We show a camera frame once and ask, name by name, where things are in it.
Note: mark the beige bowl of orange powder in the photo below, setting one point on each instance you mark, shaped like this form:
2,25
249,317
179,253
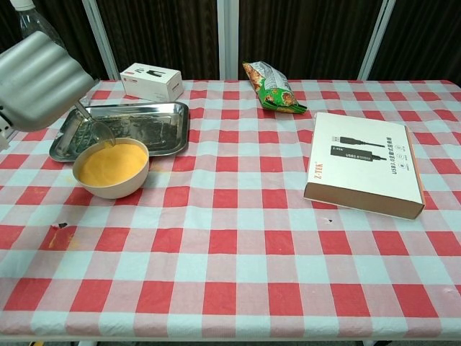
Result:
111,190

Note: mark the metal spoon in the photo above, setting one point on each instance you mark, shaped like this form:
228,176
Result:
104,135

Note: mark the white partition post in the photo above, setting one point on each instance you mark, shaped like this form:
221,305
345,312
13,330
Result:
378,36
101,36
228,36

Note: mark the small white product box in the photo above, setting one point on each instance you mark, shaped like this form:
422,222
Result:
151,83

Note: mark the stainless steel rectangular tray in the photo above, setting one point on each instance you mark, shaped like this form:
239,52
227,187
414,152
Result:
144,126

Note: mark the clear plastic water bottle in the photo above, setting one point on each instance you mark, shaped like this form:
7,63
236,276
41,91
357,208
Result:
32,18

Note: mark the green snack bag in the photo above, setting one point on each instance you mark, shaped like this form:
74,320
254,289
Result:
275,90

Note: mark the red white checked tablecloth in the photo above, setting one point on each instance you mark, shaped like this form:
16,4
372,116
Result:
234,252

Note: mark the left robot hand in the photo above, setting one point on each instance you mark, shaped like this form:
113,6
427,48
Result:
39,83

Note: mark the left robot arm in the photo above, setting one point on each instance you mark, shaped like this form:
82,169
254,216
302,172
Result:
3,133

